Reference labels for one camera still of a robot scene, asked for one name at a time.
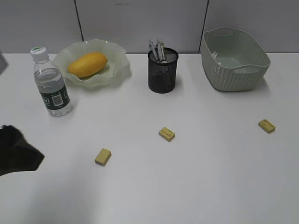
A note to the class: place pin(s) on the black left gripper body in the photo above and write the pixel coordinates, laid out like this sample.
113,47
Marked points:
16,154

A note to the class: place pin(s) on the clear plastic water bottle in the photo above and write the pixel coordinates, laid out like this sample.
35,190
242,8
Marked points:
50,83

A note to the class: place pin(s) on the yellow mango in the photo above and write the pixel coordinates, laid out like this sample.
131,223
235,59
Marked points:
88,65

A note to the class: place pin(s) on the blue clip grey grip pen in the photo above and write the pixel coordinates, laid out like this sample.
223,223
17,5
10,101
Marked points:
152,48

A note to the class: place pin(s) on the grey grip white pen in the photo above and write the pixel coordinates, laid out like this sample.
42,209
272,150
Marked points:
161,45

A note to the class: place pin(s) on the beige grip white pen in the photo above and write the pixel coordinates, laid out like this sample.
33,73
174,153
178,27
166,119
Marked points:
159,50

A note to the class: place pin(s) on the white waste paper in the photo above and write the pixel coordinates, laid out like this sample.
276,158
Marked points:
214,55

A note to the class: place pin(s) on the pale green wavy plate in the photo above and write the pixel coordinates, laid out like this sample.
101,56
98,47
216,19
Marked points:
116,70

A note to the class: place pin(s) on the yellow eraser with label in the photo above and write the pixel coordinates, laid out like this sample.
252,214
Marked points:
167,134

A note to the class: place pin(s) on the black mesh pen holder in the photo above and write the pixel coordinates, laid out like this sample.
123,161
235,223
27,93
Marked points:
162,76

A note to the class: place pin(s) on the pale green plastic basket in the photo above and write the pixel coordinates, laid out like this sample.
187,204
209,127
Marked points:
243,61

